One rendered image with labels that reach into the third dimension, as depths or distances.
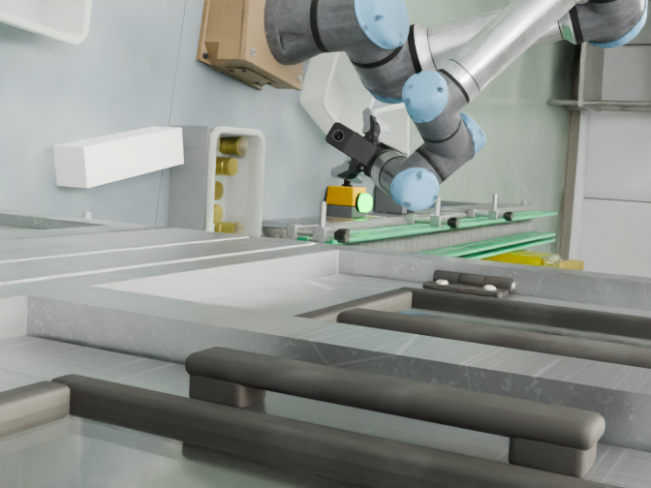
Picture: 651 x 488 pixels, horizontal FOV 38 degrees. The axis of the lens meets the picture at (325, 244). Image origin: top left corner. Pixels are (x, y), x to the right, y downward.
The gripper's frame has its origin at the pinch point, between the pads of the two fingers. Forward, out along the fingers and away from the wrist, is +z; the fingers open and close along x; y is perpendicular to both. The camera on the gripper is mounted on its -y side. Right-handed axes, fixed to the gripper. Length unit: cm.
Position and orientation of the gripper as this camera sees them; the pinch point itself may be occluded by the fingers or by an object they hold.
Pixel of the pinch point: (346, 139)
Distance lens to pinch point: 192.1
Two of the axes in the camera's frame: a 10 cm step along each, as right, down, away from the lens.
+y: 8.3, 3.8, 4.1
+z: -2.9, -3.4, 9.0
